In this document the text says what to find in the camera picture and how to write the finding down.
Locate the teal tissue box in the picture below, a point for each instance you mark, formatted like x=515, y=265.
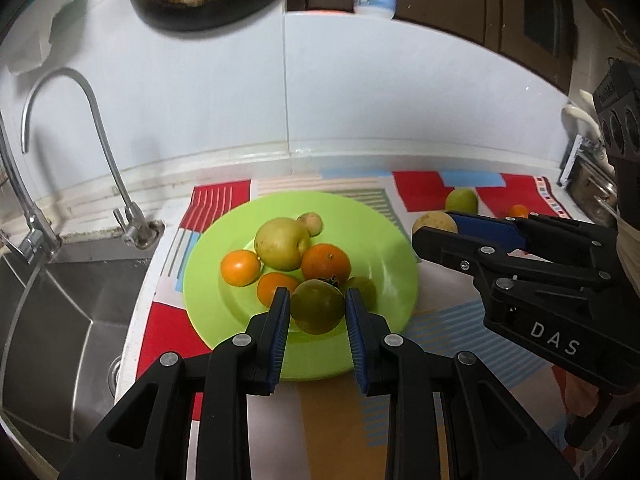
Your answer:
x=28, y=43

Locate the white dish rack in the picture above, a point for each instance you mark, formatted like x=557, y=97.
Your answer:
x=569, y=160

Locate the cream pan handle lower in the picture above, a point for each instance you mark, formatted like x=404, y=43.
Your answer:
x=593, y=129

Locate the green plate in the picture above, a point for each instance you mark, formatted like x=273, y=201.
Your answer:
x=377, y=247

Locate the small orange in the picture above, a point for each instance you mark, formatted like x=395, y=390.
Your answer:
x=269, y=283

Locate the green apple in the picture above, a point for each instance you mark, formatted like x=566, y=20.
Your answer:
x=462, y=200

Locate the operator hand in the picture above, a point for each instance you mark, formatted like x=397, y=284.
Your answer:
x=628, y=249

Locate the large chrome kitchen faucet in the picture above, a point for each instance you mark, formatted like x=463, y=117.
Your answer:
x=40, y=240

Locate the small tan fruit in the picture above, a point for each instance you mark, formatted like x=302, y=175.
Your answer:
x=312, y=222
x=435, y=219

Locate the colourful patchwork table cloth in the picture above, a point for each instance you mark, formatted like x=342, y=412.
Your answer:
x=317, y=423

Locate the small green lime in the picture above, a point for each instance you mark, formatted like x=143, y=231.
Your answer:
x=317, y=307
x=367, y=290

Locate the large orange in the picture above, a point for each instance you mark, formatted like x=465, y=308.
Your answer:
x=326, y=262

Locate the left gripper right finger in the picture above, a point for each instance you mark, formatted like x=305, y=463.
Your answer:
x=449, y=417

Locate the steel pot lower rack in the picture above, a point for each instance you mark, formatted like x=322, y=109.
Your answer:
x=594, y=192

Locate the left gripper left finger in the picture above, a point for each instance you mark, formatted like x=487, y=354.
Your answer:
x=147, y=432

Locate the stainless steel sink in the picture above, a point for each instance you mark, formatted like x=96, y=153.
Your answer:
x=64, y=323

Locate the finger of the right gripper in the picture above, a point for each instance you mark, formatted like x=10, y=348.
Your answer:
x=567, y=249
x=450, y=249

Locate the large yellow-green pear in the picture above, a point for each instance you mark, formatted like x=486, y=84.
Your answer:
x=281, y=243

